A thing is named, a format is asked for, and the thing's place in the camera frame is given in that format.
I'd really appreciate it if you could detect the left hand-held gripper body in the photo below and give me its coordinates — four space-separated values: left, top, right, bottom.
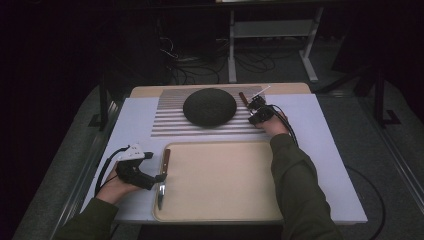
115 143 156 191

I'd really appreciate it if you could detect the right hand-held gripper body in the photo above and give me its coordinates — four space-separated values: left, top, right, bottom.
248 85 275 127

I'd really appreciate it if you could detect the brown-handled knife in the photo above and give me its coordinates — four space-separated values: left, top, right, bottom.
157 148 172 211

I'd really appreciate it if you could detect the dark round plate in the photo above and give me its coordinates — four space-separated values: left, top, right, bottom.
182 87 238 128

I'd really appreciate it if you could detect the beige tray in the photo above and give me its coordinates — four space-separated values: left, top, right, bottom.
152 140 284 223

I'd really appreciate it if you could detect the person's right hand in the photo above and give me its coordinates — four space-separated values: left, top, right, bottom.
255 111 290 138

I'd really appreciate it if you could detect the person's left hand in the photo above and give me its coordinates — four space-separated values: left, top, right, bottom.
96 164 143 205

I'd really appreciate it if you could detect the striped placemat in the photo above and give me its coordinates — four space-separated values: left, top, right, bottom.
150 85 274 138

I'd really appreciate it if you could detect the white table cover board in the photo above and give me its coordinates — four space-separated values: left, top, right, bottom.
78 93 369 224

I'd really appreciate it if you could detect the black metal stand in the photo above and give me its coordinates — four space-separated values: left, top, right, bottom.
373 63 403 129
88 74 116 133

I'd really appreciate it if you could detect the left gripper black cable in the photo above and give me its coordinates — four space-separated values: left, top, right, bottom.
94 144 131 198

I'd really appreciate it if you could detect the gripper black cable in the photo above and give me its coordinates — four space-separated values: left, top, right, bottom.
269 104 299 148
94 144 131 198

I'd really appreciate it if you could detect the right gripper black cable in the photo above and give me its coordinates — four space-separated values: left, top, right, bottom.
269 104 299 148

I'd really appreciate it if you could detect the tangle of floor cables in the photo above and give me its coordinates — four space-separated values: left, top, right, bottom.
158 36 278 86

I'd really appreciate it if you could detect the white metal desk frame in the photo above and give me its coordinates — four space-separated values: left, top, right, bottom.
227 6 325 84

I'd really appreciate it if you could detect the black floor cable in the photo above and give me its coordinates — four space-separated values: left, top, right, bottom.
344 164 387 240

